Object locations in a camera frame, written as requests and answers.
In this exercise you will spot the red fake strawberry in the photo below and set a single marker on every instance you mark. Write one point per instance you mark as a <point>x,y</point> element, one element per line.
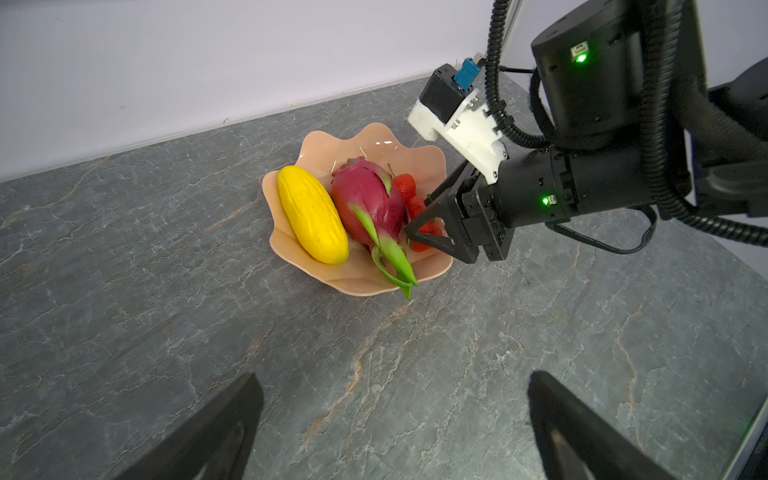
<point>415,208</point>
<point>406,185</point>

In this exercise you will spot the aluminium frame corner post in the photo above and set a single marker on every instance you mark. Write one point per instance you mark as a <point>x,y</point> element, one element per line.
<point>514,14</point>

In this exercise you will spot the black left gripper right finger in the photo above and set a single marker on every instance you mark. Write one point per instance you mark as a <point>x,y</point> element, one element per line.
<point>575,443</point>

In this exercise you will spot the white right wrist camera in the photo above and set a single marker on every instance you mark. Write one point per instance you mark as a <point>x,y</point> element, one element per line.
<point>450,107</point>

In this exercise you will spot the pink fake dragon fruit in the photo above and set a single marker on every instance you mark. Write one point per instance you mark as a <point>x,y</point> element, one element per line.
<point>373,213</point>

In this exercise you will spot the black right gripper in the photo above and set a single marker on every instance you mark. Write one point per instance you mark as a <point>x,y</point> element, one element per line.
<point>548,186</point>

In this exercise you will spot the yellow fake fruit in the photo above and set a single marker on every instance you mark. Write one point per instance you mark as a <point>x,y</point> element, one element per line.
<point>313,216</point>

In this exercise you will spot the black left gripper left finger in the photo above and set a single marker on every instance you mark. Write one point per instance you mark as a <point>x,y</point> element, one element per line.
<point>215,443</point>

